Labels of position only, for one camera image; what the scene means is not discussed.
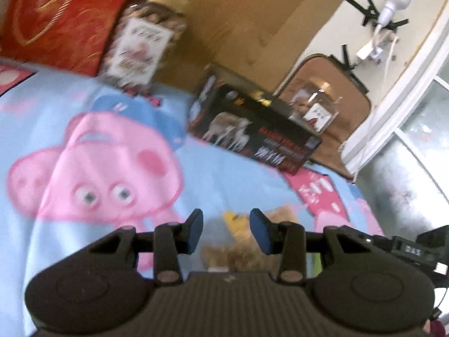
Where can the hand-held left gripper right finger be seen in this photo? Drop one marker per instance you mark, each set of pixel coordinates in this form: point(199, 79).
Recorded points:
point(260, 230)

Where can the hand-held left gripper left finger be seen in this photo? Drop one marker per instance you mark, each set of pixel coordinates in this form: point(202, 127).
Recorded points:
point(194, 230)

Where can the yellow tan snack packet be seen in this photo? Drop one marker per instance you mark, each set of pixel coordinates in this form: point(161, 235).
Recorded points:
point(238, 249)

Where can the cartoon pig printed blanket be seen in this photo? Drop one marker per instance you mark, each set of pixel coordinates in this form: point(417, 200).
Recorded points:
point(228, 189)

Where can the black box with animal print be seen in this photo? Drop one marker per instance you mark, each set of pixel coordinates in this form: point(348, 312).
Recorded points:
point(266, 137)

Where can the clear plastic jar white label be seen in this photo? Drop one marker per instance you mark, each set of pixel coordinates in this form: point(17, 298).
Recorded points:
point(317, 112)

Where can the tan seat cushion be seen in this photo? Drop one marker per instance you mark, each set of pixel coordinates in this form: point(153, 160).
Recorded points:
point(354, 107)

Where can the gold lid snack jar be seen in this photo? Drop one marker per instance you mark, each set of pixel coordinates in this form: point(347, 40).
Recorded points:
point(140, 45)

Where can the black tape strip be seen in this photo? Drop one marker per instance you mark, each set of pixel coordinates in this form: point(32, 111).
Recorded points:
point(397, 24)
point(366, 8)
point(346, 58)

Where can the brown cardboard box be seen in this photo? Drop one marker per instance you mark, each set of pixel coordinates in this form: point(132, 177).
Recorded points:
point(238, 14)

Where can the red gold embroidered cushion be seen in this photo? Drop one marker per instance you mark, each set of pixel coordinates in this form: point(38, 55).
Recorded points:
point(70, 17)

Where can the white window frame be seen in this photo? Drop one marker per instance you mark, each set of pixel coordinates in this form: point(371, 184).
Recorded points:
point(396, 105)

